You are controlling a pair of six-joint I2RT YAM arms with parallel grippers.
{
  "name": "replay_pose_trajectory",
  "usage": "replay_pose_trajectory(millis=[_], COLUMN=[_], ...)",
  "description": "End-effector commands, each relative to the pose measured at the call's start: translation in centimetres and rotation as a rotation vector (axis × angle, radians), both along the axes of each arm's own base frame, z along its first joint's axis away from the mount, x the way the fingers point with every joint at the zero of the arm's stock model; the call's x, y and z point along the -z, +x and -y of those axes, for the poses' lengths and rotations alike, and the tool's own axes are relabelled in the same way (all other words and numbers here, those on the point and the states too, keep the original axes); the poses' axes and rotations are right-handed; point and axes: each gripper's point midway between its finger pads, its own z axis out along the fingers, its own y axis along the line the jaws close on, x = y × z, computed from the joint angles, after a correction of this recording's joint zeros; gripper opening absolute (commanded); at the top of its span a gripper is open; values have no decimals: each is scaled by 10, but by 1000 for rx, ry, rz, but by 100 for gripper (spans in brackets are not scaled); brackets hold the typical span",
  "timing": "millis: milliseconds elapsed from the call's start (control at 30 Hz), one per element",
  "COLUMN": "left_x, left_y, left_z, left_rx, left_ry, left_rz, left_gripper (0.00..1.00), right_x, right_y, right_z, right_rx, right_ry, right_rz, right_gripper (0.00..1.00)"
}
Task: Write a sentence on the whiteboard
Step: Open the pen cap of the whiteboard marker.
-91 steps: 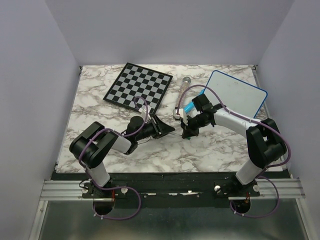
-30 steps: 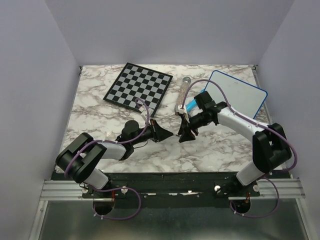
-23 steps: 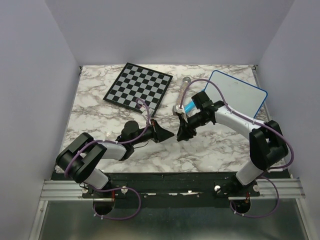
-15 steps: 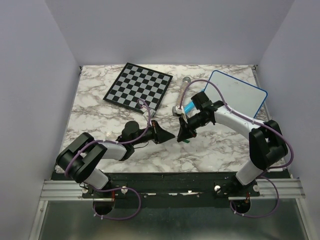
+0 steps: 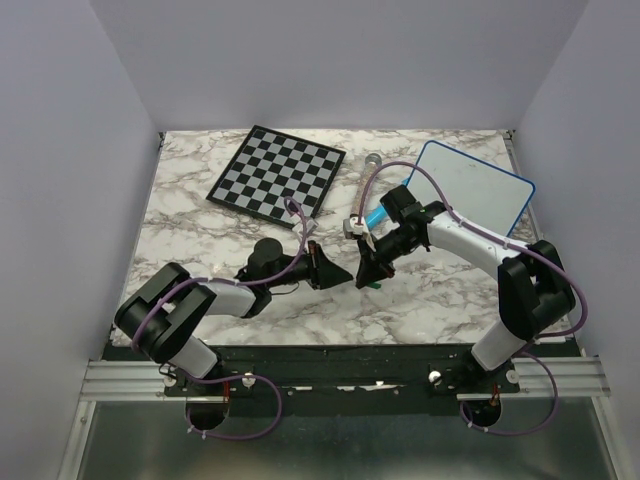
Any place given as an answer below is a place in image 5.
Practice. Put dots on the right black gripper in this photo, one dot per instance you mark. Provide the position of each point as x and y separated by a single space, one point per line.
378 271

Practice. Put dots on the black grey chessboard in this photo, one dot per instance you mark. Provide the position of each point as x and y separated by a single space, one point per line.
271 165

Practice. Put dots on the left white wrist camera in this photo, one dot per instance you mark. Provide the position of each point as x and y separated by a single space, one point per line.
304 227

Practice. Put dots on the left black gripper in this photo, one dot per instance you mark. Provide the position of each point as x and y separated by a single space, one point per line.
323 273

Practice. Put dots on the blue framed whiteboard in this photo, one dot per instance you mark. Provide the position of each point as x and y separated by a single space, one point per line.
488 195

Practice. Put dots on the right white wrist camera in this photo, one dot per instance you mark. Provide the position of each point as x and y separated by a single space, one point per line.
355 228

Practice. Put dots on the glitter tube silver cap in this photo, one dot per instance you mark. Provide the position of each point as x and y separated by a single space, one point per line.
371 162

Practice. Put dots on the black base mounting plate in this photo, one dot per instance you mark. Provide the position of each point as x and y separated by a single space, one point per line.
329 381

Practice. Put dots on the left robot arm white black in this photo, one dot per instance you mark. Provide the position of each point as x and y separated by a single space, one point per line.
162 315

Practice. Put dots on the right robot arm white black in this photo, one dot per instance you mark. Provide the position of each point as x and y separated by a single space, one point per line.
532 292

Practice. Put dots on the blue toy microphone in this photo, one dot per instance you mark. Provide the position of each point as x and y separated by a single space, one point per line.
376 216

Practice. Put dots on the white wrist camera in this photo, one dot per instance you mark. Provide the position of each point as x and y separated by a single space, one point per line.
355 228
304 227

